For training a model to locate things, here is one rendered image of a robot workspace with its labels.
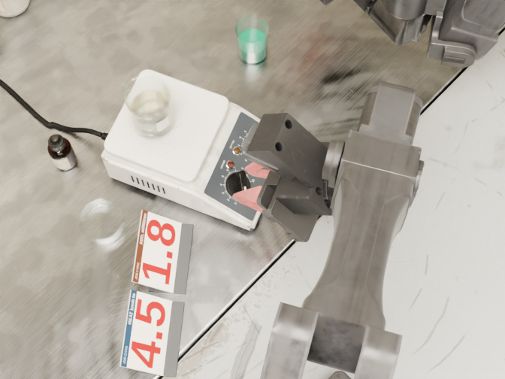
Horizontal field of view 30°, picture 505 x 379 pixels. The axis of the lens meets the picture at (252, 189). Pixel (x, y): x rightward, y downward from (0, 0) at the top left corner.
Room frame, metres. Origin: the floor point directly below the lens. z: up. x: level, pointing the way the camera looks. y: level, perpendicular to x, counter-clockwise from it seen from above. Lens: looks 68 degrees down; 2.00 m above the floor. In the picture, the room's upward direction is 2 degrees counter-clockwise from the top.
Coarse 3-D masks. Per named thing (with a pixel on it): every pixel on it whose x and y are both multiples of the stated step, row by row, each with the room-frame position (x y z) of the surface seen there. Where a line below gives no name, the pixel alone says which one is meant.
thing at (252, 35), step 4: (244, 32) 0.66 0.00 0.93; (248, 32) 0.66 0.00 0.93; (252, 32) 0.66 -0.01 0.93; (256, 32) 0.66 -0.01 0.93; (260, 32) 0.66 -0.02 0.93; (240, 36) 0.65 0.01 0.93; (244, 36) 0.65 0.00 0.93; (248, 36) 0.65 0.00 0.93; (252, 36) 0.65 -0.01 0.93; (256, 36) 0.65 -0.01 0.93; (260, 36) 0.65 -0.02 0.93; (264, 36) 0.65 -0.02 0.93; (244, 40) 0.65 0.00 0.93; (248, 40) 0.65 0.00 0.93; (252, 40) 0.65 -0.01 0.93; (256, 40) 0.65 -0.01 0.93; (260, 40) 0.65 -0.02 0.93
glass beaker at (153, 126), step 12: (132, 84) 0.52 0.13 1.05; (144, 84) 0.52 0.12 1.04; (156, 84) 0.52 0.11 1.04; (132, 96) 0.52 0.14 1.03; (168, 96) 0.50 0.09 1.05; (168, 108) 0.49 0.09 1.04; (132, 120) 0.49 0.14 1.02; (144, 120) 0.48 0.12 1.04; (156, 120) 0.48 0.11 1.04; (168, 120) 0.49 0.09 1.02; (144, 132) 0.48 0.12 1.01; (156, 132) 0.48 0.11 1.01; (168, 132) 0.48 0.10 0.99
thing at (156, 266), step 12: (156, 228) 0.39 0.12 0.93; (168, 228) 0.39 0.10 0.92; (144, 240) 0.37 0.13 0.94; (156, 240) 0.37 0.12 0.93; (168, 240) 0.38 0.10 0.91; (144, 252) 0.36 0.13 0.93; (156, 252) 0.36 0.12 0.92; (168, 252) 0.36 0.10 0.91; (144, 264) 0.34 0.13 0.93; (156, 264) 0.34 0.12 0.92; (168, 264) 0.35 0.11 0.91; (144, 276) 0.33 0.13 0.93; (156, 276) 0.33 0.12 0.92; (168, 276) 0.33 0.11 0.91; (168, 288) 0.32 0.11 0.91
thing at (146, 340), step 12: (144, 300) 0.30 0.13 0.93; (156, 300) 0.30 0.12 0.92; (144, 312) 0.28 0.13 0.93; (156, 312) 0.29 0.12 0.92; (144, 324) 0.27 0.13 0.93; (156, 324) 0.27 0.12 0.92; (132, 336) 0.25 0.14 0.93; (144, 336) 0.26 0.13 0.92; (156, 336) 0.26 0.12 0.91; (132, 348) 0.24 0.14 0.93; (144, 348) 0.24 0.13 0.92; (156, 348) 0.24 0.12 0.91; (132, 360) 0.23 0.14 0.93; (144, 360) 0.23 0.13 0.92; (156, 360) 0.23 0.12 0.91
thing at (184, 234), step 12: (156, 216) 0.40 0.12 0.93; (180, 228) 0.40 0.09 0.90; (192, 228) 0.40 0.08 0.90; (180, 240) 0.38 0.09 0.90; (180, 252) 0.36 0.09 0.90; (180, 264) 0.35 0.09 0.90; (132, 276) 0.33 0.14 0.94; (180, 276) 0.33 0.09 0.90; (156, 288) 0.32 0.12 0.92; (180, 288) 0.32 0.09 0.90
